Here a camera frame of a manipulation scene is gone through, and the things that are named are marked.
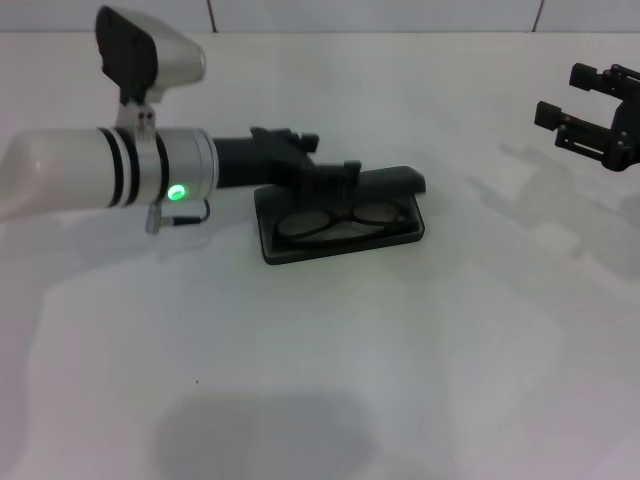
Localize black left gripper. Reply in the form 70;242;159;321
212;126;363;212

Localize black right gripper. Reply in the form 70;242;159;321
533;62;640;174

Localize black glasses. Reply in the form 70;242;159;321
273;201;409;247

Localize black glasses case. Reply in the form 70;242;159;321
253;164;428;267

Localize left arm cable with plug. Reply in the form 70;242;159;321
144;198;212;235

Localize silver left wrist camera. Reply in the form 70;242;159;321
94;5;208;135

